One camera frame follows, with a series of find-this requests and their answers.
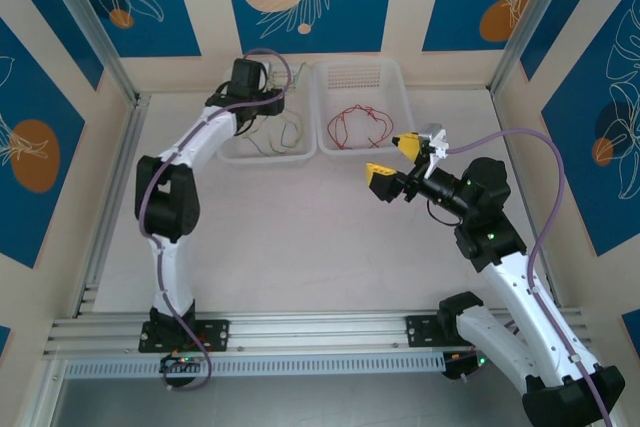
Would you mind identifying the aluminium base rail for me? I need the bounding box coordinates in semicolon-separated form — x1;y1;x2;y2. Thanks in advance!
42;309;596;359

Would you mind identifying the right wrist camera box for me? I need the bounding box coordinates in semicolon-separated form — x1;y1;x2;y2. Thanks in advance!
417;122;450;173

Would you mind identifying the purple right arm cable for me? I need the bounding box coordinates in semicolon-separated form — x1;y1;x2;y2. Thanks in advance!
444;129;616;427

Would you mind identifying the aluminium frame post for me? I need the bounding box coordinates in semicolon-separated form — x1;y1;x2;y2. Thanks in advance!
35;0;140;104
489;0;571;94

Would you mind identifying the grey slotted cable duct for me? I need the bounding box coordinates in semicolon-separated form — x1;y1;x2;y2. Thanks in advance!
62;351;449;379

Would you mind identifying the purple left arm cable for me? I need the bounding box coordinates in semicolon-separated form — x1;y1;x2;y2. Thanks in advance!
141;48;291;391

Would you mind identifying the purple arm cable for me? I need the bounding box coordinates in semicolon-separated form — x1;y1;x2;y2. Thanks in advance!
444;129;616;427
141;48;291;391

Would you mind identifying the white plastic basket with stickers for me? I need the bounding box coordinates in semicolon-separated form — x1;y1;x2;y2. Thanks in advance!
217;64;319;166

